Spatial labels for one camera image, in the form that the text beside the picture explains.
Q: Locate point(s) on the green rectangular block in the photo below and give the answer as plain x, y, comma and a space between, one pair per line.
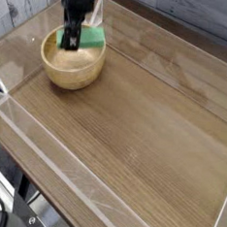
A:
92, 37

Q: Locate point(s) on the light wooden bowl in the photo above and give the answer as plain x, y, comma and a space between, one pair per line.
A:
73, 69

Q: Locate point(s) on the clear acrylic corner bracket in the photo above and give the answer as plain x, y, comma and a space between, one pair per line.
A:
96, 18

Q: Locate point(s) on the black metal bracket with screw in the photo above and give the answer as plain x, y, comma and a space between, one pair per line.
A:
22, 210

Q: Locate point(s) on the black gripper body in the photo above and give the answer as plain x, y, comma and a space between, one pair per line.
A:
76, 10

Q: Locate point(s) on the black table leg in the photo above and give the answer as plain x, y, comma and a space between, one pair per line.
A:
23, 187

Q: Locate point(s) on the clear acrylic tray wall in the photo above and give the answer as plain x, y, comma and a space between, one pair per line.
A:
144, 146

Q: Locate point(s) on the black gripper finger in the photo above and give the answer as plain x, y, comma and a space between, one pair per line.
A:
71, 36

